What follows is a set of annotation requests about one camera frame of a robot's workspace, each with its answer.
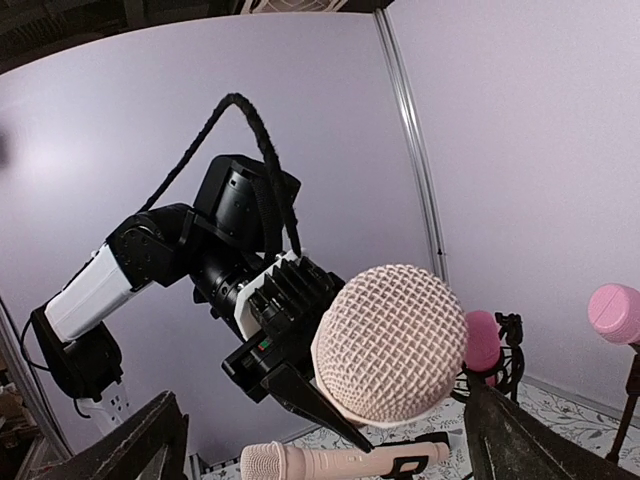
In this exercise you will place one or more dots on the black round stand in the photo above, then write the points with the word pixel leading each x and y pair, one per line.
pixel 407 459

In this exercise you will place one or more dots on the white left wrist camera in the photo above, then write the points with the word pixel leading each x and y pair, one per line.
pixel 250 300

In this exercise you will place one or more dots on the black tripod shock mount stand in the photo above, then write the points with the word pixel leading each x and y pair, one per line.
pixel 511 372

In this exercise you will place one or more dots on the pink microphone on straight stand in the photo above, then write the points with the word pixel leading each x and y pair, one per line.
pixel 613 312

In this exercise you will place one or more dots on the pink microphone in shock mount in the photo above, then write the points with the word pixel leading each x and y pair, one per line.
pixel 484 354

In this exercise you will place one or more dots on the beige microphone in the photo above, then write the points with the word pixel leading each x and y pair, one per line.
pixel 284 462
pixel 390 346

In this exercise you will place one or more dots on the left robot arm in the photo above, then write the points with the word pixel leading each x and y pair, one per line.
pixel 229 243

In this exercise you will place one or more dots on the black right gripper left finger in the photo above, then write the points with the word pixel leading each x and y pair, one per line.
pixel 159 428

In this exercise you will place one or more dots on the aluminium left corner post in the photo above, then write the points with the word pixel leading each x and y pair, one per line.
pixel 415 141

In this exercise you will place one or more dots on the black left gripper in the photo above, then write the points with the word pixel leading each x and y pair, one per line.
pixel 271 361

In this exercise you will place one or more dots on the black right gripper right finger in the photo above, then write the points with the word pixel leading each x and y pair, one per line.
pixel 506 442

